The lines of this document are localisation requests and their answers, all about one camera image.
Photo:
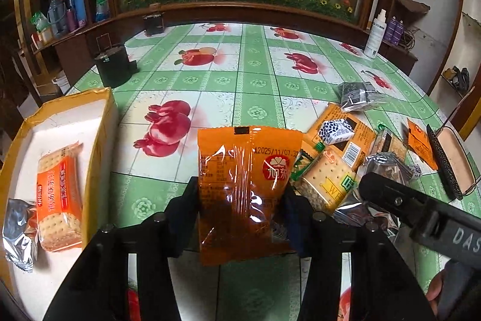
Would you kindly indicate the dark wood ornament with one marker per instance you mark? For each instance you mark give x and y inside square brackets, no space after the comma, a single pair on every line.
[413,5]

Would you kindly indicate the brownish foil snack packet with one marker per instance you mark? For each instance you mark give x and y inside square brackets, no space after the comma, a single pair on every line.
[387,165]

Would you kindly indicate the dark shoes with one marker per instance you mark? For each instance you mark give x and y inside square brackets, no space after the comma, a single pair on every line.
[456,78]

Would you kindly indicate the green bag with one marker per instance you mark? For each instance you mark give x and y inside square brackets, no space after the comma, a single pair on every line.
[38,22]

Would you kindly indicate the orange black-striped snack packet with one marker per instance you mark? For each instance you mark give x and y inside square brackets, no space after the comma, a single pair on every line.
[366,135]

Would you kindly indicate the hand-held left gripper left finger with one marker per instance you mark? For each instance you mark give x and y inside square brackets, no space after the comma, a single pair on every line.
[184,204]

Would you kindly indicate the purple flask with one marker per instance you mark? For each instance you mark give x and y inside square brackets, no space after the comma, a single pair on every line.
[71,20]

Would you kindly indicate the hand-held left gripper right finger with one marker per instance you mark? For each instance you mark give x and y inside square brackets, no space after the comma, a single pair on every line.
[297,227]

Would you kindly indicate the dark clear snack packet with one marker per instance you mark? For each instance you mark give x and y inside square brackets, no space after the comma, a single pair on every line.
[357,95]

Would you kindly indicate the yellow cracker packet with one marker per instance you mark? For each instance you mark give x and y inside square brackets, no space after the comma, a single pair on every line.
[323,178]

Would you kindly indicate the orange clear snack packet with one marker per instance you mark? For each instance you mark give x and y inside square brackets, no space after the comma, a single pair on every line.
[240,174]

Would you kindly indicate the person's right hand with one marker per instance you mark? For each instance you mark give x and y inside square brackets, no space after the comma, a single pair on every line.
[435,292]

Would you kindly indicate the clear green-ended cracker packet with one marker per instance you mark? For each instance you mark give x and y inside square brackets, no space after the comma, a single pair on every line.
[392,146]

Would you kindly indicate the white spray bottle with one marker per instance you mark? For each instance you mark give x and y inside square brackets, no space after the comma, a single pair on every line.
[375,39]

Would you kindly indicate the white bucket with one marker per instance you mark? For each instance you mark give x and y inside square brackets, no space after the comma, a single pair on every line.
[61,85]

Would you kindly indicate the blue thermos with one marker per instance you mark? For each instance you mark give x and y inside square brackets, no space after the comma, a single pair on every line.
[79,7]

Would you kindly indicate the wooden side shelf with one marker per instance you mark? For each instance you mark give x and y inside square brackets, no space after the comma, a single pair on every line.
[86,39]

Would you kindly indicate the black cylindrical container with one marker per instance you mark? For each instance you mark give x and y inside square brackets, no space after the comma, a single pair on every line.
[154,25]
[112,67]

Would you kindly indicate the purple bottle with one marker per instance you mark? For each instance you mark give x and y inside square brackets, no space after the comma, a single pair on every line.
[399,32]
[389,29]

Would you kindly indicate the small orange snack packet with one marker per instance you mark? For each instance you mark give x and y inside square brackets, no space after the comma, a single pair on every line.
[419,140]

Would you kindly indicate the orange cracker packet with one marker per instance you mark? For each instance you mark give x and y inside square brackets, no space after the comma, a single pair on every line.
[60,200]

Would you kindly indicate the green snack packet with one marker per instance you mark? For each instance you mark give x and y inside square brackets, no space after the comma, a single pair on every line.
[302,165]

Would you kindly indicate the green blue bottle pack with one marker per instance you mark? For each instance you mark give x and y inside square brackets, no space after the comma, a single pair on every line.
[101,5]

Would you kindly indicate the yellow cardboard box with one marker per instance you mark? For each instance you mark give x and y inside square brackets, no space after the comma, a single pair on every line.
[101,140]

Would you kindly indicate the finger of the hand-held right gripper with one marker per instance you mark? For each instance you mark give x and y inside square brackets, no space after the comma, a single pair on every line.
[387,197]

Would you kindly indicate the small tan box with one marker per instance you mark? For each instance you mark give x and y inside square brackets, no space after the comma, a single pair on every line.
[46,36]

